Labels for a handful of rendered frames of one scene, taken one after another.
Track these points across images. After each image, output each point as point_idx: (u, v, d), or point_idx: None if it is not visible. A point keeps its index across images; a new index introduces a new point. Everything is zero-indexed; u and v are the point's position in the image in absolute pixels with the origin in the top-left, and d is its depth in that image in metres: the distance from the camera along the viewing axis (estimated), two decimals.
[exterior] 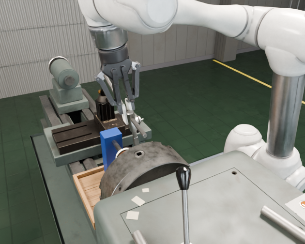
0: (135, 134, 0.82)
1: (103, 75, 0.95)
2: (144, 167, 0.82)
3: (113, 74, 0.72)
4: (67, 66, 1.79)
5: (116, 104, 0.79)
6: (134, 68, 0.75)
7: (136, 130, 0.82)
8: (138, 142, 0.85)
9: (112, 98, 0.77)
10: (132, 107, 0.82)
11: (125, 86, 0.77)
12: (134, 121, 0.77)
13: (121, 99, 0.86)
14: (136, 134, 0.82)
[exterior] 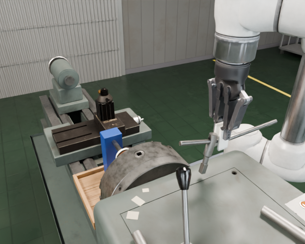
0: (204, 160, 0.73)
1: (273, 121, 0.82)
2: (144, 167, 0.82)
3: (216, 87, 0.66)
4: (67, 66, 1.79)
5: (214, 119, 0.72)
6: (237, 99, 0.62)
7: (208, 158, 0.72)
8: (203, 172, 0.74)
9: (211, 109, 0.71)
10: (224, 136, 0.70)
11: (225, 109, 0.67)
12: (202, 139, 0.70)
13: (239, 135, 0.75)
14: (205, 161, 0.73)
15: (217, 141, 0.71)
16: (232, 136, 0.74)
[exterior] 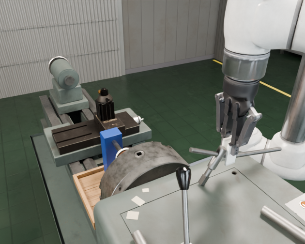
0: (206, 171, 0.71)
1: (278, 148, 0.82)
2: (144, 167, 0.82)
3: (224, 102, 0.65)
4: (67, 66, 1.79)
5: (221, 134, 0.71)
6: (247, 115, 0.61)
7: (211, 171, 0.71)
8: (202, 184, 0.72)
9: (219, 124, 0.70)
10: (232, 152, 0.69)
11: (233, 125, 0.65)
12: (211, 150, 0.68)
13: (245, 155, 0.74)
14: (207, 173, 0.71)
15: (224, 156, 0.70)
16: (238, 154, 0.73)
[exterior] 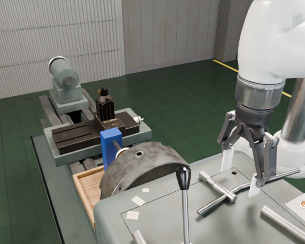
0: (209, 183, 0.72)
1: (298, 168, 0.77)
2: (144, 167, 0.82)
3: (236, 126, 0.63)
4: (67, 66, 1.79)
5: (222, 145, 0.72)
6: (264, 142, 0.58)
7: (213, 185, 0.72)
8: (200, 176, 0.75)
9: (221, 138, 0.70)
10: (257, 184, 0.64)
11: (253, 155, 0.62)
12: (221, 200, 0.67)
13: None
14: (208, 183, 0.72)
15: None
16: (248, 187, 0.71)
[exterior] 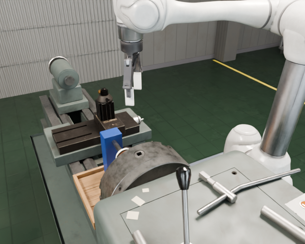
0: (209, 183, 0.72)
1: (298, 168, 0.77)
2: (144, 167, 0.82)
3: None
4: (67, 66, 1.79)
5: (136, 70, 1.09)
6: (126, 62, 0.93)
7: (213, 185, 0.72)
8: (200, 176, 0.75)
9: None
10: (126, 94, 0.97)
11: None
12: (221, 200, 0.67)
13: (255, 184, 0.73)
14: (208, 183, 0.72)
15: None
16: (248, 187, 0.71)
